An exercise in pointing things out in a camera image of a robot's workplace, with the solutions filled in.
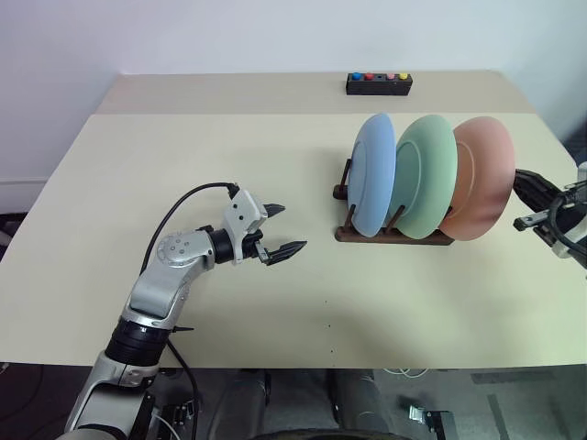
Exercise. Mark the metal bracket on floor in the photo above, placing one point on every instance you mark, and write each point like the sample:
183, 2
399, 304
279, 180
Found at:
431, 418

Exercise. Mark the green plate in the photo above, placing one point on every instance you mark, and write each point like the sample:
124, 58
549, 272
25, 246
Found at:
426, 183

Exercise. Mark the yellow push button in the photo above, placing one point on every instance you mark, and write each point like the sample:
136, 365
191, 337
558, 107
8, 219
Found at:
403, 75

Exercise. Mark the black button box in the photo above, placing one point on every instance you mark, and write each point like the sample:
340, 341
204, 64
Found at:
378, 88

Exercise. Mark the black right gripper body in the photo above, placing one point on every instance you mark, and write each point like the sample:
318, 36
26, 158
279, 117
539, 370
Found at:
571, 215

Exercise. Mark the dark rounded shape under table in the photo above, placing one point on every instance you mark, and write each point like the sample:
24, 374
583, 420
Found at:
240, 403
357, 399

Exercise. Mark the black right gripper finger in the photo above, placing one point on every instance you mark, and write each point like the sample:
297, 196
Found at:
534, 197
534, 178

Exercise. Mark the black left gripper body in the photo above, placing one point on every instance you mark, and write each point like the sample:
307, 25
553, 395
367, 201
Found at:
254, 245

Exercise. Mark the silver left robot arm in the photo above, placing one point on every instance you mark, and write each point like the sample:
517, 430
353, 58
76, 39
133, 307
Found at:
156, 293

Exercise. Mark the blue plate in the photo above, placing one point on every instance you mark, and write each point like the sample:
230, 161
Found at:
371, 179

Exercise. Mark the brown wooden dish rack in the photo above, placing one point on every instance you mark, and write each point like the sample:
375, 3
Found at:
348, 236

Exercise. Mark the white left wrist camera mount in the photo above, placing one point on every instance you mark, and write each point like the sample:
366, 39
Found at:
240, 213

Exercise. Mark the pink plate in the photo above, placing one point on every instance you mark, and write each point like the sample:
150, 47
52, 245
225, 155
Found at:
486, 183

